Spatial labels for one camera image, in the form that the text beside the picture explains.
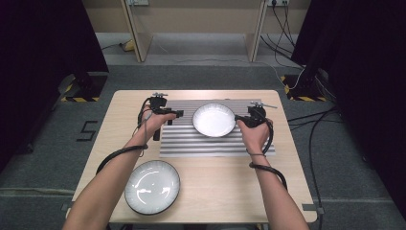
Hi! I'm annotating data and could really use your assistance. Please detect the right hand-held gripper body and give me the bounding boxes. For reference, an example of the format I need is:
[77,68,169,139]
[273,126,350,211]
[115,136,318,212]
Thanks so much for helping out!
[247,101,279,128]

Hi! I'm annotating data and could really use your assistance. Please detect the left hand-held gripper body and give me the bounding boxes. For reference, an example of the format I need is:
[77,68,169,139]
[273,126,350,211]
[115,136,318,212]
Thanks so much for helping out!
[148,91,176,142]

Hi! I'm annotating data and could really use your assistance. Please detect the white plate with dark rim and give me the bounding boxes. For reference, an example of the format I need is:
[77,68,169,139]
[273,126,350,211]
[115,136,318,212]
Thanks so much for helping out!
[124,159,182,216]
[192,103,237,139]

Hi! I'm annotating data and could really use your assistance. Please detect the person's right hand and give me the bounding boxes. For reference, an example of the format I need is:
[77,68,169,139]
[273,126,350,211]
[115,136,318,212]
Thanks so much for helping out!
[237,118,274,154]

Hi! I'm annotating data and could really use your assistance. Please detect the person's left hand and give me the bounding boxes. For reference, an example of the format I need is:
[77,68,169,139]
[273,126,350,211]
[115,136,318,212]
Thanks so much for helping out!
[135,107,177,146]

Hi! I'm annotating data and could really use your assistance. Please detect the grey white striped placemat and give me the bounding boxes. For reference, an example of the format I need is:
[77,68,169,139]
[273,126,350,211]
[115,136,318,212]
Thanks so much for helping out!
[159,99,277,158]

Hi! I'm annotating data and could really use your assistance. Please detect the stand base with hazard tape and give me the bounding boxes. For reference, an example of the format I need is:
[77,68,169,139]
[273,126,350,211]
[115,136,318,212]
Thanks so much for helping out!
[280,74,330,103]
[59,71,108,104]

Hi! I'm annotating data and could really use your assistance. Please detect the yellow plug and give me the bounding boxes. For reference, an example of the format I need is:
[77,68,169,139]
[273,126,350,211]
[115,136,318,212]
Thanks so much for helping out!
[122,39,136,53]

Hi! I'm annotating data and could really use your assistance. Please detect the light wooden desk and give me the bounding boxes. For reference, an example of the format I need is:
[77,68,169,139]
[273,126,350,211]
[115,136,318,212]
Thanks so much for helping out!
[120,0,269,63]

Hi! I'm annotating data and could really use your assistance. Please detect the black curtain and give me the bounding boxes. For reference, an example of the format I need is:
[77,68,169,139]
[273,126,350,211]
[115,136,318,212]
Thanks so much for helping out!
[0,0,110,165]
[290,0,406,213]

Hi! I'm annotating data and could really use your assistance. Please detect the black braided cable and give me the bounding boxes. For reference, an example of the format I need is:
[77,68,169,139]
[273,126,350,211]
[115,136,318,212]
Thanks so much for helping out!
[95,97,151,175]
[248,119,288,192]

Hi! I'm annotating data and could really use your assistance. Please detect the black floor cable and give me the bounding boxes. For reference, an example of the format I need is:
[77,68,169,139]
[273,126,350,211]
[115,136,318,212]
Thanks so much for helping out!
[286,106,340,230]

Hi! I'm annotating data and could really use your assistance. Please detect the black floor cables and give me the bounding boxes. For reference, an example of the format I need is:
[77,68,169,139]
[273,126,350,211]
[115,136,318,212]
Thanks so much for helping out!
[259,3,305,69]

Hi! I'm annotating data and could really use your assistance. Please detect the grey table bracket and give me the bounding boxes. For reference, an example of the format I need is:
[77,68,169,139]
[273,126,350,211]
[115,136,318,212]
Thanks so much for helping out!
[301,202,326,216]
[60,201,77,212]

